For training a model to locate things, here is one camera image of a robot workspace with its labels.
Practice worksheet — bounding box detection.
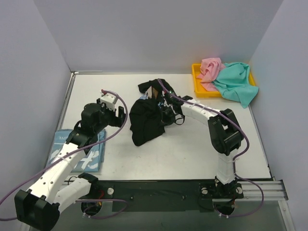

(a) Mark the yellow plastic bin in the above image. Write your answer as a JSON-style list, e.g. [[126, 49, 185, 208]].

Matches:
[[192, 63, 256, 98]]

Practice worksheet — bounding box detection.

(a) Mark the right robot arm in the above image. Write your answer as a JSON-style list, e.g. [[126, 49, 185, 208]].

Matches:
[[163, 90, 244, 199]]

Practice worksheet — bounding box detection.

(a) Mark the pink t shirt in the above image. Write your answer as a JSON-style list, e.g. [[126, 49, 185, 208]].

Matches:
[[197, 58, 226, 92]]

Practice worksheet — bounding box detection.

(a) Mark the black t shirt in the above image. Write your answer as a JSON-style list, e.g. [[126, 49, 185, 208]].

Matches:
[[129, 79, 177, 146]]

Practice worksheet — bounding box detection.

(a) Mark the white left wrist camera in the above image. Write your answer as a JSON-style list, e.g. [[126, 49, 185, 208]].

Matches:
[[99, 93, 118, 112]]

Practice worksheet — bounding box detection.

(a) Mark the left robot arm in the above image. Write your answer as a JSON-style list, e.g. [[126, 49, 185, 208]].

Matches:
[[14, 100, 128, 231]]

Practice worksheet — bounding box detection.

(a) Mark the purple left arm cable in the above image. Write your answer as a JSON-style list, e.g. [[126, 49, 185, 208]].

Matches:
[[0, 89, 129, 221]]

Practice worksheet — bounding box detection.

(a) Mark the folded light blue t shirt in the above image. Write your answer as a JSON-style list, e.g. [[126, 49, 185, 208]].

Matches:
[[46, 129, 105, 173]]

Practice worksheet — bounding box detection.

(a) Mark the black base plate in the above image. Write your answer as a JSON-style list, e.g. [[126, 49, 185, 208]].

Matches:
[[70, 180, 244, 213]]

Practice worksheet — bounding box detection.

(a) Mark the teal t shirt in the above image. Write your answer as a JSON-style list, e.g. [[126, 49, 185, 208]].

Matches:
[[213, 62, 259, 108]]

